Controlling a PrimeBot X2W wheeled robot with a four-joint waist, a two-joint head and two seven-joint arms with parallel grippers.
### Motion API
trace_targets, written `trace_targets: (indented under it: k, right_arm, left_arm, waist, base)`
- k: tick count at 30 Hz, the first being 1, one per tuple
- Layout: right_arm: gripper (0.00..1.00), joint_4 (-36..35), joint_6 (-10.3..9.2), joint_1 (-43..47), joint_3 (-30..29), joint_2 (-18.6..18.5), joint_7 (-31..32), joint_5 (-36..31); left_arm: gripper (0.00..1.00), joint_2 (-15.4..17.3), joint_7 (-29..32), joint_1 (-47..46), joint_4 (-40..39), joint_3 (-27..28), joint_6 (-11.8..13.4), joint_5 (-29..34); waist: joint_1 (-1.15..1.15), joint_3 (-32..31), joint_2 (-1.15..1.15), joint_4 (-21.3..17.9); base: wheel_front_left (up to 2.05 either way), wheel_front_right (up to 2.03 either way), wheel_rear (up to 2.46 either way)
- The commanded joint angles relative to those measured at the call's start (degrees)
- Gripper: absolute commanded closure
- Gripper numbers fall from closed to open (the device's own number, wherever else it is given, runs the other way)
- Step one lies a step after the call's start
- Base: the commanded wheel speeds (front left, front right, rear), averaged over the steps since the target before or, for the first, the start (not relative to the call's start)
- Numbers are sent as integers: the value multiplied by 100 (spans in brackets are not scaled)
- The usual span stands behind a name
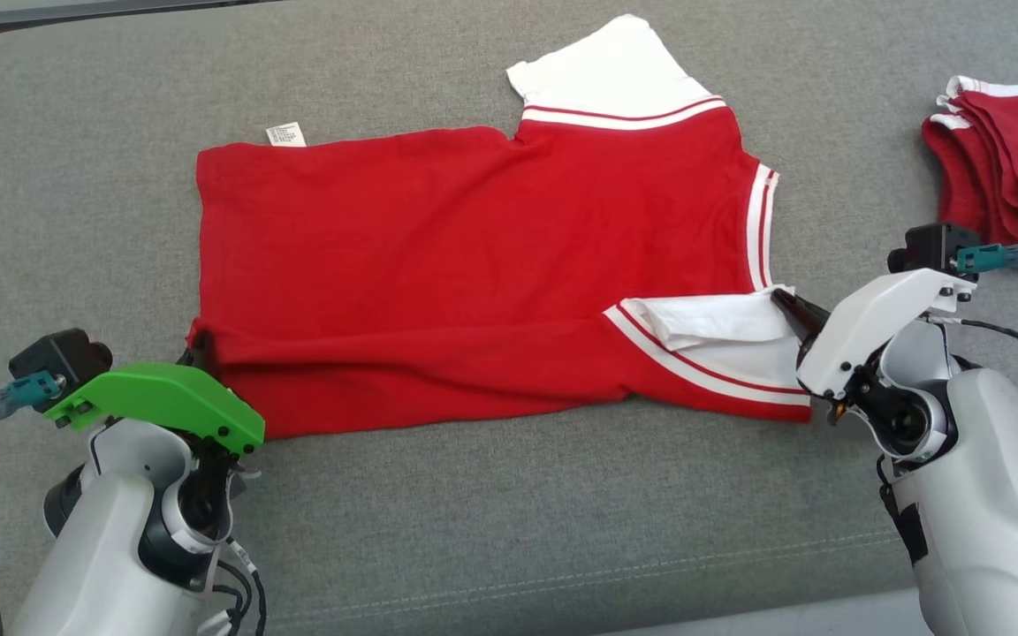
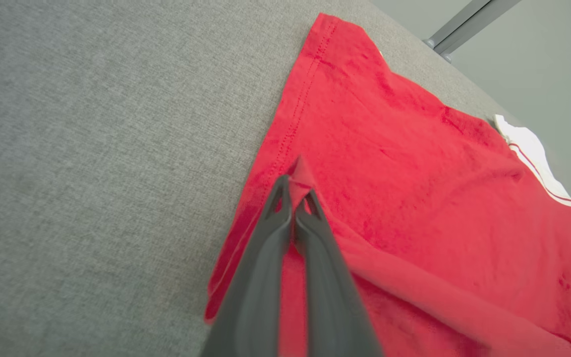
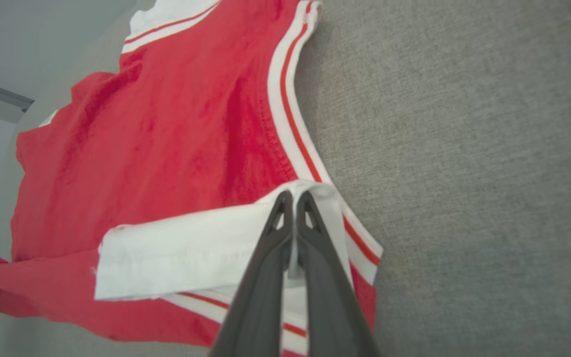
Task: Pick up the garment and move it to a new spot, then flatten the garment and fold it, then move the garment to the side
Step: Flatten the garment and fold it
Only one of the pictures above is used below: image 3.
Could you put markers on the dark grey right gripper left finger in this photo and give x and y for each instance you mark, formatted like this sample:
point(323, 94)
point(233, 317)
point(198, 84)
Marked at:
point(260, 297)

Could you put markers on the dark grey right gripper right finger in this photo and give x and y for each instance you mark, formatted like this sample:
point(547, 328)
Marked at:
point(330, 307)

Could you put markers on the red and white jersey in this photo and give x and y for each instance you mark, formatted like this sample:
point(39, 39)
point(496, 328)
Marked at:
point(166, 139)

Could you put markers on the grey fabric sofa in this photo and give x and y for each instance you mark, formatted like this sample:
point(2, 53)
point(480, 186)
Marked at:
point(464, 173)

